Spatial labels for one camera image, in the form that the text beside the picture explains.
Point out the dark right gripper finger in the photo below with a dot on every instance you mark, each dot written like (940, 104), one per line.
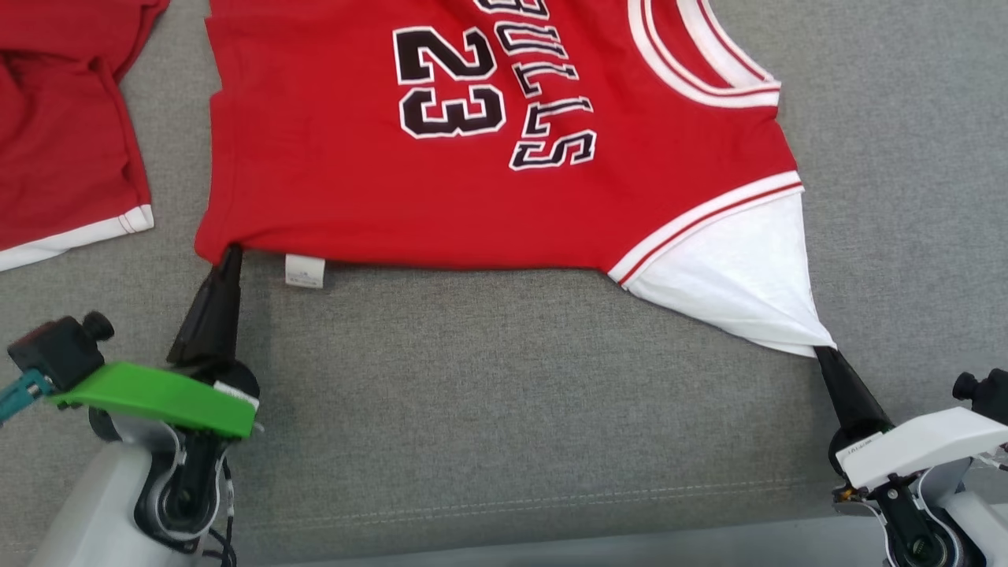
(841, 409)
(862, 405)

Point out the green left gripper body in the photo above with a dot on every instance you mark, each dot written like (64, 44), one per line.
(157, 394)

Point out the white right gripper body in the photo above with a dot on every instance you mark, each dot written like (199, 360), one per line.
(913, 445)

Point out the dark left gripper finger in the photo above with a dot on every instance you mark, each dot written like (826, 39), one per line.
(201, 331)
(227, 331)

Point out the red Bulls jersey shirt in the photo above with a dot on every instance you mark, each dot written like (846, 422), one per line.
(315, 157)

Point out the red shorts white trim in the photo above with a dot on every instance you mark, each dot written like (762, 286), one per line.
(63, 142)

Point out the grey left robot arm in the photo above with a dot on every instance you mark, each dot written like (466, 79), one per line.
(87, 504)

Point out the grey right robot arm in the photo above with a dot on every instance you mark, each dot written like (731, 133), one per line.
(976, 520)

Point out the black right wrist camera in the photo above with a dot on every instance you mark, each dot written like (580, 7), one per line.
(988, 398)

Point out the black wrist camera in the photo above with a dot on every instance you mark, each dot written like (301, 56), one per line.
(988, 398)
(59, 354)

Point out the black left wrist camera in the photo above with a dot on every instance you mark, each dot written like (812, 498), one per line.
(59, 354)

